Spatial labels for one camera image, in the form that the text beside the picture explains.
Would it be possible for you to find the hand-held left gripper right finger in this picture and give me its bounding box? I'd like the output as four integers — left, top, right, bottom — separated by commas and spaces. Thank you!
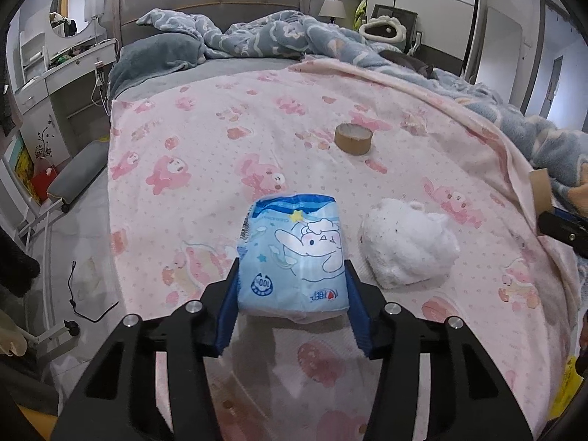
344, 259, 534, 441

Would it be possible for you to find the grey padded bench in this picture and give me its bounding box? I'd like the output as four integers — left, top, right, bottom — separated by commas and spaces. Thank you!
47, 140, 111, 214

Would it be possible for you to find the red box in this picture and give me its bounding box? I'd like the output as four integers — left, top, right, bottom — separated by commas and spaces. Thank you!
32, 165, 58, 203

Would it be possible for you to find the beige bedside lamp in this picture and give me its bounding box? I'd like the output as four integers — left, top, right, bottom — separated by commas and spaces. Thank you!
318, 0, 347, 26

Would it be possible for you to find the white door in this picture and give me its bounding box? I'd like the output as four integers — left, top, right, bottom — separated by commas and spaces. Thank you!
473, 4, 524, 106

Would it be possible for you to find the pink printed blanket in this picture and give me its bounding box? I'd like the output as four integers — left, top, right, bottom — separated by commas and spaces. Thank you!
108, 55, 582, 441

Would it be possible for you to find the round white vanity lamp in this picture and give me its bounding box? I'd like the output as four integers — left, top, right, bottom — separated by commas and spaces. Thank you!
84, 0, 105, 33

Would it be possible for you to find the brown tape roll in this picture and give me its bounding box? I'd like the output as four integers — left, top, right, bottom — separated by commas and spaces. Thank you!
334, 122, 373, 156

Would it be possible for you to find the white vanity desk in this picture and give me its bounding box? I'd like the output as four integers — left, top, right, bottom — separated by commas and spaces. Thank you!
11, 28, 120, 166

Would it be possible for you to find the dark brown cloth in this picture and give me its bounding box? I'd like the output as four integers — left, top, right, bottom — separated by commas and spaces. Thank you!
381, 50, 442, 79

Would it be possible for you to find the white flower plush cushion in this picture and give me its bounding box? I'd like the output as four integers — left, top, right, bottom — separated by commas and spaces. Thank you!
358, 16, 409, 49

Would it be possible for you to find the white fluffy plush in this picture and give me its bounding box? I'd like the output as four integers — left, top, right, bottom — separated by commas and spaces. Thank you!
358, 198, 461, 289

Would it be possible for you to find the white wardrobe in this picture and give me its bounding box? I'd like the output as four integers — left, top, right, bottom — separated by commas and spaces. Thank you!
365, 0, 483, 88

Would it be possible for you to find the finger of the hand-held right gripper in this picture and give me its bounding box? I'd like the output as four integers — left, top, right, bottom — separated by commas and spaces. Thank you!
537, 207, 588, 260

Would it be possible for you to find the blue tissue packet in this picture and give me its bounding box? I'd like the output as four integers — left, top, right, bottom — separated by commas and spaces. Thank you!
235, 194, 351, 323

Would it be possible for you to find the yellow printed bag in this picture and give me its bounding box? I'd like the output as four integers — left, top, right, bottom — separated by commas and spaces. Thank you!
549, 356, 582, 421

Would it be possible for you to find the grey bed sheet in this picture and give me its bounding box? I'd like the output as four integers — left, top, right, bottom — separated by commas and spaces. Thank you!
108, 57, 304, 102

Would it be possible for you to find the yellow picture board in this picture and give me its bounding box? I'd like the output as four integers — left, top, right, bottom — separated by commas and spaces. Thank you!
7, 135, 42, 203

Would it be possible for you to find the black hanging garment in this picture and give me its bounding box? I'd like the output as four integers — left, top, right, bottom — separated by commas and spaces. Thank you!
0, 227, 40, 299

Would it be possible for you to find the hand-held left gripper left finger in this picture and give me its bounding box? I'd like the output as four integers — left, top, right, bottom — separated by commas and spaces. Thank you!
53, 262, 243, 441

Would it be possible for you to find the charger with white cables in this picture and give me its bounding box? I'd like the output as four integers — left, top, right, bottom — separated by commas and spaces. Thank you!
89, 57, 113, 115

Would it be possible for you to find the black floor cable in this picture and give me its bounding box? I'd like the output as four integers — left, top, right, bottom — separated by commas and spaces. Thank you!
67, 261, 120, 323

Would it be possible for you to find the grey-blue patterned duvet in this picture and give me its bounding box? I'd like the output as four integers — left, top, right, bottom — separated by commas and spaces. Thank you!
135, 8, 588, 214

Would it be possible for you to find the grey pillow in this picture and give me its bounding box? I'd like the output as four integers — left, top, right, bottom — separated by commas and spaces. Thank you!
109, 33, 207, 99

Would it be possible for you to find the beige hanging garment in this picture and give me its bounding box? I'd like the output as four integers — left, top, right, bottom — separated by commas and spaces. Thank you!
0, 308, 31, 359

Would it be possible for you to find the white clothes rack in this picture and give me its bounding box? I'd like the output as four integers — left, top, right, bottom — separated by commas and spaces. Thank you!
0, 147, 81, 345

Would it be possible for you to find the cardboard box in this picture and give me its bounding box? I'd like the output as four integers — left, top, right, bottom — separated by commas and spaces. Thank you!
528, 168, 554, 235

